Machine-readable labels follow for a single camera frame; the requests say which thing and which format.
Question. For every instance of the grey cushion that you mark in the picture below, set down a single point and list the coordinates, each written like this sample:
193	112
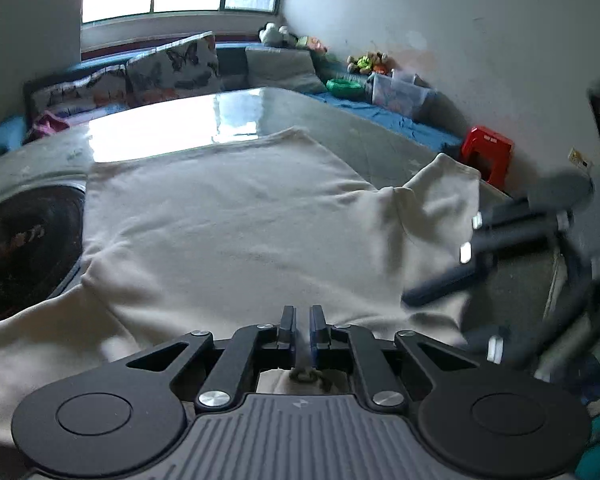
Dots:
280	69

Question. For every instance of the black round hotplate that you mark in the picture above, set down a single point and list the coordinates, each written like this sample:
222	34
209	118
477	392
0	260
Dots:
27	255

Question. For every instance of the white plush toy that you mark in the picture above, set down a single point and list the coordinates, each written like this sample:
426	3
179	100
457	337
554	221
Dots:
272	34

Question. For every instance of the cream white sweatshirt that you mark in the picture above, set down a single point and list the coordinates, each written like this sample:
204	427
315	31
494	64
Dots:
240	240

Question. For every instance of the clear plastic storage box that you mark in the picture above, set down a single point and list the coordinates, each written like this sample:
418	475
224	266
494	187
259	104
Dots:
400	95

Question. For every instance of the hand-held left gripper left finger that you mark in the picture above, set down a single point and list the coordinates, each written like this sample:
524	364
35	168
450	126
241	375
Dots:
291	330

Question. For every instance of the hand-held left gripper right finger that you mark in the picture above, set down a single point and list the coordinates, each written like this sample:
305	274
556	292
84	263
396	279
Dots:
314	331

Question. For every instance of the blue bench mattress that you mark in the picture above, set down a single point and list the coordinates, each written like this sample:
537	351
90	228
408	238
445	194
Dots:
395	117

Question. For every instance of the dark butterfly print cushion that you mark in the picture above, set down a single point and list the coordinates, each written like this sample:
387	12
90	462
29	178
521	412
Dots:
75	91

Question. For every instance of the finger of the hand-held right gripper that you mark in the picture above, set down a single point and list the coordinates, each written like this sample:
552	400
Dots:
495	349
442	285

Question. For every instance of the green plastic basin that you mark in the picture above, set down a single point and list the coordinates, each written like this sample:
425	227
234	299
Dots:
347	87

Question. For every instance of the wall socket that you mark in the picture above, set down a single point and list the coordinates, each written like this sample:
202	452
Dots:
578	157

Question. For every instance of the red plastic stool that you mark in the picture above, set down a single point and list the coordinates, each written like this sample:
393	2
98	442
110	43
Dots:
487	152

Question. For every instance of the pink cloth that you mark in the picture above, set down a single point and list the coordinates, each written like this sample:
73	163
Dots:
47	124

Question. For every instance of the pile of plush toys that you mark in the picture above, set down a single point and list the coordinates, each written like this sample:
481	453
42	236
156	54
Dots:
367	62

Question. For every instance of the large butterfly print cushion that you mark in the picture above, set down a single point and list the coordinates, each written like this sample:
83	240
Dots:
175	67

